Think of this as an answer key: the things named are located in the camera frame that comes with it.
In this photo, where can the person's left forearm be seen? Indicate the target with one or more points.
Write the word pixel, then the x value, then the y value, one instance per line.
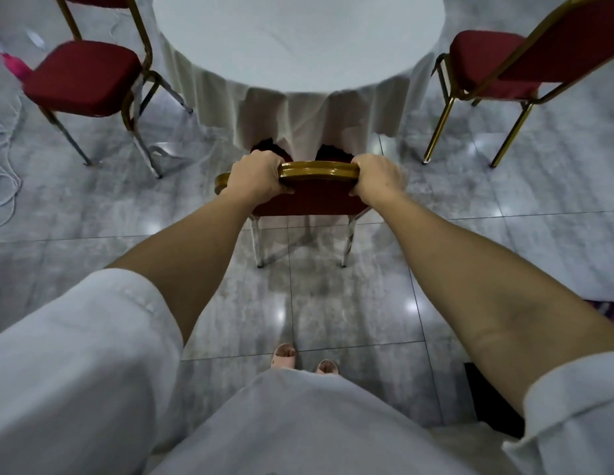
pixel 193 262

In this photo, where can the person's right forearm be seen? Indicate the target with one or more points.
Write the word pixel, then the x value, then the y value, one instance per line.
pixel 485 291

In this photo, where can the person's left shoe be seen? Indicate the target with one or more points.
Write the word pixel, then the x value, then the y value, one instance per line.
pixel 285 356

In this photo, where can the white round tablecloth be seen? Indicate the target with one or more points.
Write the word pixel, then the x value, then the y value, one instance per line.
pixel 297 59

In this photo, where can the pink and white object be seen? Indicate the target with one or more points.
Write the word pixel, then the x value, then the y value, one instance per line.
pixel 15 66

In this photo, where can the person's right hand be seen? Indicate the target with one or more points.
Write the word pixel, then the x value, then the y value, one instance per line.
pixel 381 180

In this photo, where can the black flat object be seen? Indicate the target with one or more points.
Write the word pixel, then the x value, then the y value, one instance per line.
pixel 492 400

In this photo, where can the red chair with gold frame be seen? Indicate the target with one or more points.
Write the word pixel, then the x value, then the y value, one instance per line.
pixel 500 61
pixel 319 174
pixel 81 76

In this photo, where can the person's white garment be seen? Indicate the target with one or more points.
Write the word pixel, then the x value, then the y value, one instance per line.
pixel 297 430

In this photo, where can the person's left thumb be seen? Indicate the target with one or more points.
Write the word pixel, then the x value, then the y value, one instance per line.
pixel 283 188

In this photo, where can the person's shoe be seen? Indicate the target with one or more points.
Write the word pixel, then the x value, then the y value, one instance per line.
pixel 327 368
pixel 285 356

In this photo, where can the person's left hand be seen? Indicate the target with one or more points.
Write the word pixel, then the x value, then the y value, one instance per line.
pixel 255 178

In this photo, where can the person's right shoe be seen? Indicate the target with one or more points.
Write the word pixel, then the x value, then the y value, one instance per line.
pixel 327 368

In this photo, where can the person's right thumb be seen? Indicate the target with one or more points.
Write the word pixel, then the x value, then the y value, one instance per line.
pixel 357 190

